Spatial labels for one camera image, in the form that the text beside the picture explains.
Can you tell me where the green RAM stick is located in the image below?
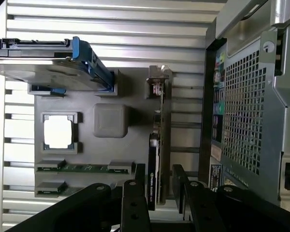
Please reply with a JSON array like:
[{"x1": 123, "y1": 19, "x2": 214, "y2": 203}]
[
  {"x1": 36, "y1": 160, "x2": 133, "y2": 174},
  {"x1": 36, "y1": 181, "x2": 87, "y2": 196}
]

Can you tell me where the grey parts rack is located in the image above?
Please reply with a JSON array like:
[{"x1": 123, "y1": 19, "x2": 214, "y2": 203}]
[{"x1": 28, "y1": 69, "x2": 174, "y2": 203}]

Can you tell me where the green graphics card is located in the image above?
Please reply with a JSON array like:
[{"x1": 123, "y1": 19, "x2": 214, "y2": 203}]
[{"x1": 146, "y1": 64, "x2": 173, "y2": 211}]

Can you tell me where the grey square block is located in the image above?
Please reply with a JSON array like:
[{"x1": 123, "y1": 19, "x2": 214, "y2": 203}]
[{"x1": 92, "y1": 103, "x2": 129, "y2": 139}]

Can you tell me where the silver CPU chip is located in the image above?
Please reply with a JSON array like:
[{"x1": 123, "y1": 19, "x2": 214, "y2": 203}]
[{"x1": 43, "y1": 117, "x2": 73, "y2": 149}]

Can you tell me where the grey PC case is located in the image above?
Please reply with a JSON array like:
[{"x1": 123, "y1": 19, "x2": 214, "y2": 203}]
[{"x1": 198, "y1": 0, "x2": 290, "y2": 207}]

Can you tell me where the hard disk with blue caddy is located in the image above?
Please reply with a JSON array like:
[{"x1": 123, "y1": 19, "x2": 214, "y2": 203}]
[{"x1": 0, "y1": 33, "x2": 115, "y2": 94}]

